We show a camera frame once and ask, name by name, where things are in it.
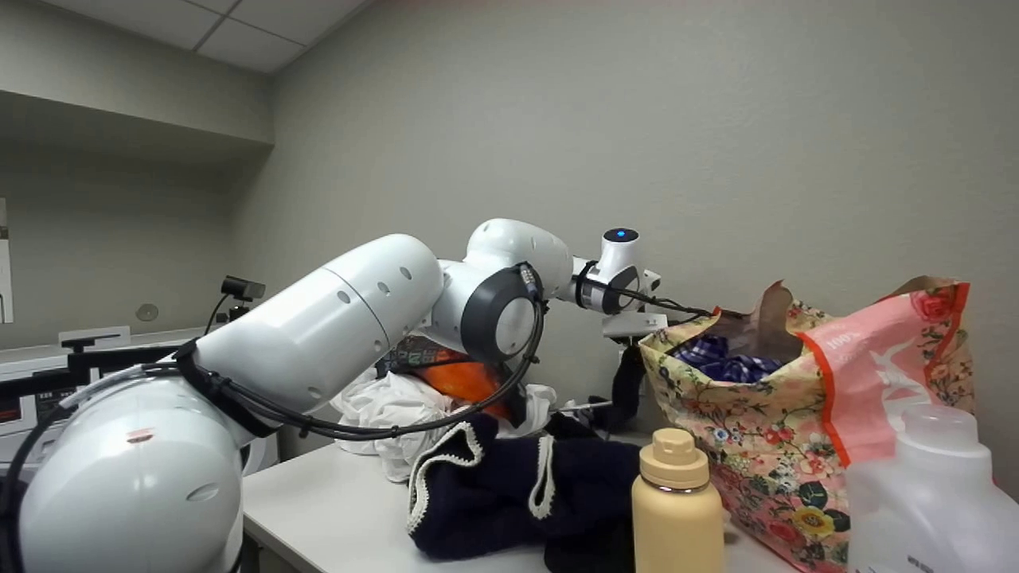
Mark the floral reusable shopping bag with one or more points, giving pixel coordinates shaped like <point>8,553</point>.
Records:
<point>777,449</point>

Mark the navy knit garment white trim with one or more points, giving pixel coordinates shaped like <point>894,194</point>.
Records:
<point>565,493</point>

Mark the beige insulated water bottle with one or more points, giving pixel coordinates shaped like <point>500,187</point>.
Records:
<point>676,508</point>

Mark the blue purple fabric in bag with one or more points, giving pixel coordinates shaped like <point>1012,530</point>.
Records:
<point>719,360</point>

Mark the white crumpled cloth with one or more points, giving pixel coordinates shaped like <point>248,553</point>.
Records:
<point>384,403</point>

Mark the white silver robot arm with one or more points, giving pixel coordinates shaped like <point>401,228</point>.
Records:
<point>146,473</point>

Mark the translucent plastic detergent jug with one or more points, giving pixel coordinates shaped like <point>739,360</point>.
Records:
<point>935,504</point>

